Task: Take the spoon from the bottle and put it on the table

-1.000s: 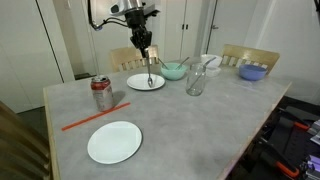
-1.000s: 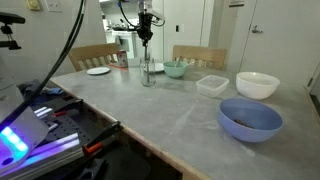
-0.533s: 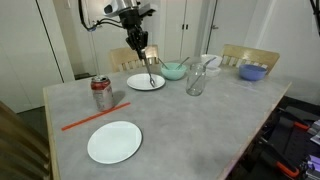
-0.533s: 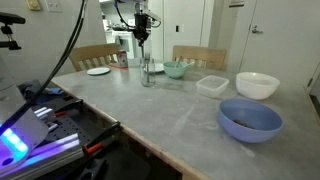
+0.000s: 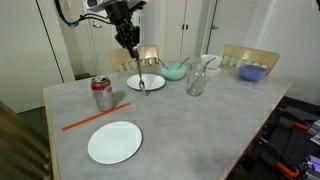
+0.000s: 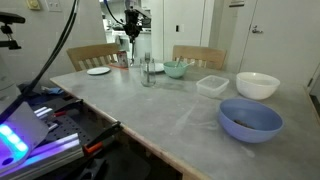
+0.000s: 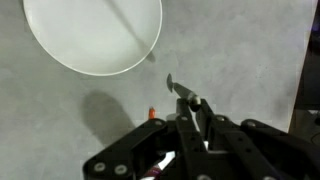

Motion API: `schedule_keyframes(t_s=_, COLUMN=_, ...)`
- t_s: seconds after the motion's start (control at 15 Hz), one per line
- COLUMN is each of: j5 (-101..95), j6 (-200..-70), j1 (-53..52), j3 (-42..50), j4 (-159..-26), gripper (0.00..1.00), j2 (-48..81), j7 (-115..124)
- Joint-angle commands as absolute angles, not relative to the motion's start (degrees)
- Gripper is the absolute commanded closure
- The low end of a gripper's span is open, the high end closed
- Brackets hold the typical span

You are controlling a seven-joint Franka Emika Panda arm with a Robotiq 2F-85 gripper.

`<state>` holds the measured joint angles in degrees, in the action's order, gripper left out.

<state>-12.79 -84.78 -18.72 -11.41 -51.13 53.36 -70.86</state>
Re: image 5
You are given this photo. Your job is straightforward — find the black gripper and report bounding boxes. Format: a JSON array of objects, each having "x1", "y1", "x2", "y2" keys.
[{"x1": 114, "y1": 20, "x2": 141, "y2": 60}]

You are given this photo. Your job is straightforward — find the metal spoon with dark handle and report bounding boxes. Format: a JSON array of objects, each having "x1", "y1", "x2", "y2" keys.
[{"x1": 134, "y1": 55, "x2": 148, "y2": 95}]

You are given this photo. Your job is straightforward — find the silver metal spoon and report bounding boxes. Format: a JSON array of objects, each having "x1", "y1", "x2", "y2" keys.
[{"x1": 157, "y1": 57, "x2": 170, "y2": 70}]

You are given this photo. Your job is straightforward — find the light wooden chair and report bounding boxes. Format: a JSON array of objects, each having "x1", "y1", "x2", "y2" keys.
[
  {"x1": 219, "y1": 43, "x2": 281, "y2": 75},
  {"x1": 0, "y1": 101, "x2": 53, "y2": 180},
  {"x1": 109, "y1": 45, "x2": 160, "y2": 73}
]

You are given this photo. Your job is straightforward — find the white round plate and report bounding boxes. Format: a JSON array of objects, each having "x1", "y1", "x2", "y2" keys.
[
  {"x1": 126, "y1": 73, "x2": 166, "y2": 92},
  {"x1": 87, "y1": 120, "x2": 143, "y2": 165}
]

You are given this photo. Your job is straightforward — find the white double cabinet doors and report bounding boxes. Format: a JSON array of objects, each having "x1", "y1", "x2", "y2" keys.
[{"x1": 163, "y1": 0, "x2": 201, "y2": 63}]

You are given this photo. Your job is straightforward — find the teal bowl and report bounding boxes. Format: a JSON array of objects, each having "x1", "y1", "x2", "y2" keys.
[{"x1": 160, "y1": 62, "x2": 188, "y2": 81}]

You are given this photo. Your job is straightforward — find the red soda can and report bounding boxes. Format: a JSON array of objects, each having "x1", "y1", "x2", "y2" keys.
[{"x1": 90, "y1": 75, "x2": 116, "y2": 112}]

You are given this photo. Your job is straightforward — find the clear glass jar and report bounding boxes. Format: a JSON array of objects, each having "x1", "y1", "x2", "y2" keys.
[{"x1": 185, "y1": 63, "x2": 207, "y2": 97}]

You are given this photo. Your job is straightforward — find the red straw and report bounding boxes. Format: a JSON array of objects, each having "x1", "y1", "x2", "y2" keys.
[{"x1": 61, "y1": 101, "x2": 132, "y2": 132}]

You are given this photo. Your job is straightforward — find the silver metal fork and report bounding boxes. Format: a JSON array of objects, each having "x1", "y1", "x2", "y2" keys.
[{"x1": 188, "y1": 56, "x2": 218, "y2": 93}]

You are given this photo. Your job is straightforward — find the white bowl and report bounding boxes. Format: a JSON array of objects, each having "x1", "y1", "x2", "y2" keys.
[{"x1": 200, "y1": 54, "x2": 223, "y2": 69}]

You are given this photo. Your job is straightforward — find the clear plastic food container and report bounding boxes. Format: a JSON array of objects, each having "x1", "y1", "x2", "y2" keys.
[{"x1": 204, "y1": 65, "x2": 222, "y2": 78}]

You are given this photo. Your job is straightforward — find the white sliding closet door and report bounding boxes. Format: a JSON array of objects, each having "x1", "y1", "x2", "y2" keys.
[{"x1": 0, "y1": 0, "x2": 64, "y2": 114}]

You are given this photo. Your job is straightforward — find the blue plastic bowl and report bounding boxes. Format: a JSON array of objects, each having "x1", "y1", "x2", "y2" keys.
[{"x1": 238, "y1": 64, "x2": 268, "y2": 82}]

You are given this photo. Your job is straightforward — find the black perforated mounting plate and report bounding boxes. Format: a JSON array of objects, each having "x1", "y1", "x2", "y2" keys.
[{"x1": 259, "y1": 106, "x2": 320, "y2": 168}]

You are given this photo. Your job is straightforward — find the white door with lever handle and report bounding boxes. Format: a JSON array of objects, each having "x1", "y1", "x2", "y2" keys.
[
  {"x1": 81, "y1": 0, "x2": 143, "y2": 76},
  {"x1": 206, "y1": 0, "x2": 259, "y2": 58}
]

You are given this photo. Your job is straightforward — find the silver metal utensil handle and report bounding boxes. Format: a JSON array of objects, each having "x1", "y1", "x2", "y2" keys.
[{"x1": 175, "y1": 56, "x2": 191, "y2": 70}]

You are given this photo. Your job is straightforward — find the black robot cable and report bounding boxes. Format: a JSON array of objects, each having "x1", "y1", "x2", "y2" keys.
[{"x1": 54, "y1": 0, "x2": 113, "y2": 28}]

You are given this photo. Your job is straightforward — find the black clamp with orange handle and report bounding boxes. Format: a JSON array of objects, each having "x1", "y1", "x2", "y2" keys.
[
  {"x1": 283, "y1": 116, "x2": 313, "y2": 132},
  {"x1": 258, "y1": 136, "x2": 301, "y2": 179}
]

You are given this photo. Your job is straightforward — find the grey robot pedestal with lights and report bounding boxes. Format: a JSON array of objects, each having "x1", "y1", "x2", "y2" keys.
[{"x1": 301, "y1": 119, "x2": 320, "y2": 180}]

